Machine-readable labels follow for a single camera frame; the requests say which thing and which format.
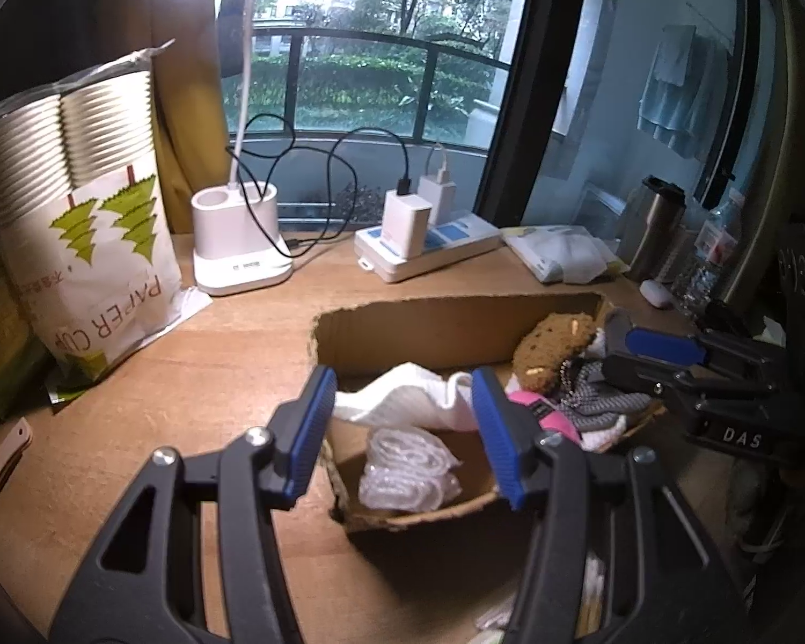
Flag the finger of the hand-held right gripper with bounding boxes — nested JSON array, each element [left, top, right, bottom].
[[600, 353, 777, 405], [624, 325, 789, 378]]

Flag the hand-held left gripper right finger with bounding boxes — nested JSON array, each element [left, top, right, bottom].
[[471, 367, 756, 644]]

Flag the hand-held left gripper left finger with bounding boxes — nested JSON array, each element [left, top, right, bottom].
[[43, 365, 340, 644]]

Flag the grey knitted item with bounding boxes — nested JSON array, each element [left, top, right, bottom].
[[557, 358, 653, 430]]

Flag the pink knitted item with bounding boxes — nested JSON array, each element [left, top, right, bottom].
[[506, 389, 581, 445]]

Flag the white bubble-wrapped bundle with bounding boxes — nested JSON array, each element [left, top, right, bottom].
[[357, 428, 464, 512]]

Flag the white towel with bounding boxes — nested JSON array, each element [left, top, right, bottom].
[[334, 362, 484, 431]]

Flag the brown knitted item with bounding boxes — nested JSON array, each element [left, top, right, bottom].
[[513, 312, 598, 393]]

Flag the cardboard box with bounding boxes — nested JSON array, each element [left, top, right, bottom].
[[309, 291, 668, 531]]

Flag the white computer mouse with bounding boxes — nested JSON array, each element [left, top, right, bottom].
[[639, 278, 675, 310]]

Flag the clear water bottle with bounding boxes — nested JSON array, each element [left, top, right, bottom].
[[671, 188, 745, 313]]

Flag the steel thermos cup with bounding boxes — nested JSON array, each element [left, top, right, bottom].
[[620, 175, 686, 283]]

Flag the white mask packet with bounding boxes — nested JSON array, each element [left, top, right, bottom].
[[502, 224, 632, 284]]

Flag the white desk lamp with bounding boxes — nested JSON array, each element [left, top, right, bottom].
[[141, 0, 386, 296]]

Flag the white power strip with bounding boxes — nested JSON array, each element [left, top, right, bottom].
[[354, 211, 503, 283]]

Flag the large white charger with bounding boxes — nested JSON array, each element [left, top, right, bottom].
[[382, 189, 434, 259]]

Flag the small white charger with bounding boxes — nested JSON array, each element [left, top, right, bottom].
[[418, 174, 452, 225]]

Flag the hanging blue towels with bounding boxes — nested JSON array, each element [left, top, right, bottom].
[[637, 23, 729, 162]]

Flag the yellow curtain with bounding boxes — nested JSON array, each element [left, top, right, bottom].
[[149, 0, 235, 237], [711, 0, 805, 313]]

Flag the bag of paper cups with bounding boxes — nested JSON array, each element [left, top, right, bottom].
[[0, 40, 214, 410]]

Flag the pale pink folding tool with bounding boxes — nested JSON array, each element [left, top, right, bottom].
[[0, 417, 33, 506]]

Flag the green plastic bag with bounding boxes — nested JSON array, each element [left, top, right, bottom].
[[0, 74, 51, 420]]

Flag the black balcony railing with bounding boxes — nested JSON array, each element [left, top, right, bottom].
[[221, 19, 512, 149]]

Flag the hanging grey garment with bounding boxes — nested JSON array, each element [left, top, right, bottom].
[[216, 0, 249, 79]]

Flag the black window frame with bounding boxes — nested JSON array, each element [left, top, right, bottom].
[[475, 0, 595, 228]]

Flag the black cable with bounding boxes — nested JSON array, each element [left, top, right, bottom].
[[288, 126, 415, 259], [226, 113, 297, 257]]

